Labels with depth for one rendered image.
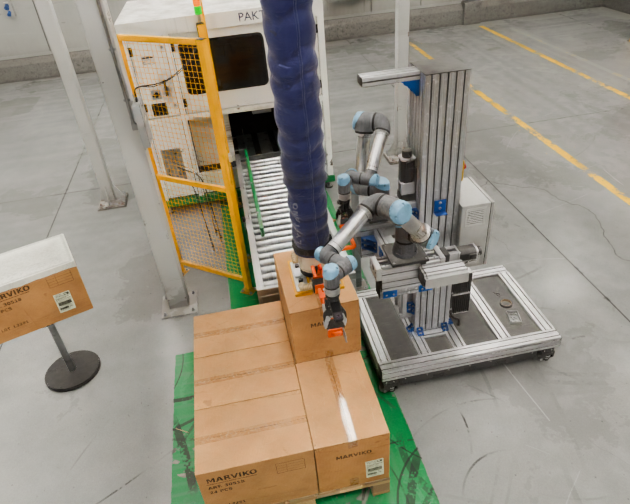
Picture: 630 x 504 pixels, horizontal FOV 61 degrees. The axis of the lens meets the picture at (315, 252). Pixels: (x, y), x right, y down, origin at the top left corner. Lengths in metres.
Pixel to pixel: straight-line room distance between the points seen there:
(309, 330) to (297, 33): 1.57
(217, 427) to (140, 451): 0.87
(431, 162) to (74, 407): 2.92
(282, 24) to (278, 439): 1.99
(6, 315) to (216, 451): 1.67
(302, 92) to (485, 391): 2.34
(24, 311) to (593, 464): 3.57
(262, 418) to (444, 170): 1.71
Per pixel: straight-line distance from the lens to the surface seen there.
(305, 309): 2.96
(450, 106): 3.01
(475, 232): 3.42
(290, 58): 2.50
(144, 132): 3.82
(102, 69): 3.77
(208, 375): 3.28
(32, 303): 3.83
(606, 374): 4.18
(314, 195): 2.78
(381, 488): 3.30
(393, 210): 2.61
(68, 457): 3.95
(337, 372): 3.16
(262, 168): 5.44
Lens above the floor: 2.89
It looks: 35 degrees down
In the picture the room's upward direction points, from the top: 5 degrees counter-clockwise
